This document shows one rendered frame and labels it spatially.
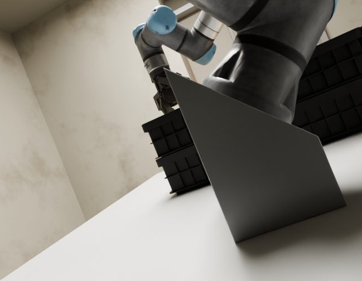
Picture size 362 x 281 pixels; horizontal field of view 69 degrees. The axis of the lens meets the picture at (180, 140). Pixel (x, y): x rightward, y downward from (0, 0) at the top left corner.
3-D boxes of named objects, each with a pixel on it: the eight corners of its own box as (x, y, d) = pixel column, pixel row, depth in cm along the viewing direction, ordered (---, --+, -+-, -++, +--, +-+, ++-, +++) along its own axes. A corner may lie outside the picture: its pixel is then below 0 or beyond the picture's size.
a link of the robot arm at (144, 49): (134, 22, 79) (128, 36, 87) (148, 54, 79) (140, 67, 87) (157, 18, 83) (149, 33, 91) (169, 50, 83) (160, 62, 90)
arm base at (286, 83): (302, 133, 33) (339, 61, 32) (196, 85, 34) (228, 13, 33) (273, 130, 48) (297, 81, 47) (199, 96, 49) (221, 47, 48)
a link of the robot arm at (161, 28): (192, 18, 75) (177, 38, 85) (156, -4, 71) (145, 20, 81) (184, 39, 72) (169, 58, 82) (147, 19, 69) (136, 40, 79)
